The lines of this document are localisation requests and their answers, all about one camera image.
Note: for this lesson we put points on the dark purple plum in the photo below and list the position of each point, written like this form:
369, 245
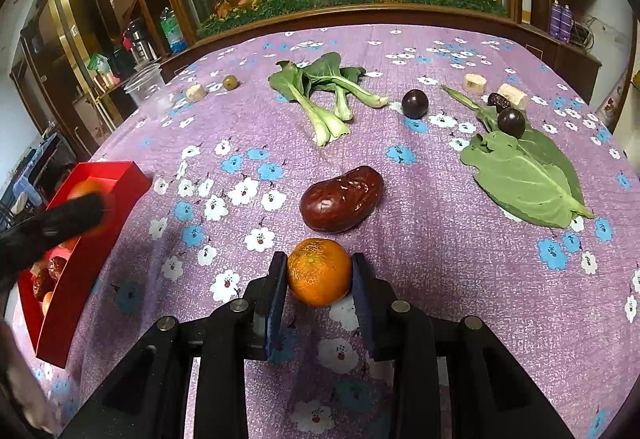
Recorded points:
511, 122
415, 104

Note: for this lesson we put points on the bok choy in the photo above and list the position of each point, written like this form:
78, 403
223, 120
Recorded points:
300, 94
335, 89
362, 91

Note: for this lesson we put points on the steel thermos flask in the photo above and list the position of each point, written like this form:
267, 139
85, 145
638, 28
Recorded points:
139, 41

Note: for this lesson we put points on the clear plastic cup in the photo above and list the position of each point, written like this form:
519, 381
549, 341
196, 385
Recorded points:
145, 89

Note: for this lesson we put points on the large wrinkled red jujube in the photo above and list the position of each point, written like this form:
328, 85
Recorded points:
41, 281

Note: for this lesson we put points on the round shiny red jujube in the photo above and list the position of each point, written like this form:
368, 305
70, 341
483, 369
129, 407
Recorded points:
342, 199

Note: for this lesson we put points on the green packet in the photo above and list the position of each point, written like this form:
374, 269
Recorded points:
98, 64

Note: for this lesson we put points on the small mandarin orange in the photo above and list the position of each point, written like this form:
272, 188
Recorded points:
70, 244

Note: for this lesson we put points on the red cardboard box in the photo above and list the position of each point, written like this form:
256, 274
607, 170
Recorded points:
92, 279

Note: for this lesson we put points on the dark green leaf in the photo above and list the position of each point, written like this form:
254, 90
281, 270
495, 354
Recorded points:
555, 151

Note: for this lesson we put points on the pale green cabbage leaf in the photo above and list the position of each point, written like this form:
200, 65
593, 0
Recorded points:
520, 179

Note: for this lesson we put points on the green grape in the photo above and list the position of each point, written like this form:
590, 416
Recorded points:
230, 82

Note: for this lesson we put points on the purple floral tablecloth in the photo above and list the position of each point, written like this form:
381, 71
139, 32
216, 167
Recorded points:
440, 269

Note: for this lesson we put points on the banana piece left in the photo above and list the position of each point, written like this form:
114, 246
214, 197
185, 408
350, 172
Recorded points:
195, 92

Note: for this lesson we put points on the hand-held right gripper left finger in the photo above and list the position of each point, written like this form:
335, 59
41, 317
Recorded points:
275, 306

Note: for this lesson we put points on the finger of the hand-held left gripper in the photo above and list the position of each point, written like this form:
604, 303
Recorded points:
75, 219

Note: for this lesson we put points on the smooth mandarin orange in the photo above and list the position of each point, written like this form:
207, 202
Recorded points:
87, 189
48, 304

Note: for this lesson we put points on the wooden glass cabinet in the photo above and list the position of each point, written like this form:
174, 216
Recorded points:
65, 19

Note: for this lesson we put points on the green label plastic bottle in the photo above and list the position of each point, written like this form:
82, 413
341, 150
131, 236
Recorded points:
172, 31

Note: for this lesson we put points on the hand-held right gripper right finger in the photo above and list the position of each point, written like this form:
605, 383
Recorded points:
362, 306

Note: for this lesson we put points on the speckled mandarin orange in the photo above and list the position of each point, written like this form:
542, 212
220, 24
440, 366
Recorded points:
320, 271

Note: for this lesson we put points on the purple spray can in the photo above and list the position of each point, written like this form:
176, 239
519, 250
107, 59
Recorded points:
566, 23
555, 19

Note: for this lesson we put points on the small dark dried date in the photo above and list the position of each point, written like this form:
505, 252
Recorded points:
496, 100

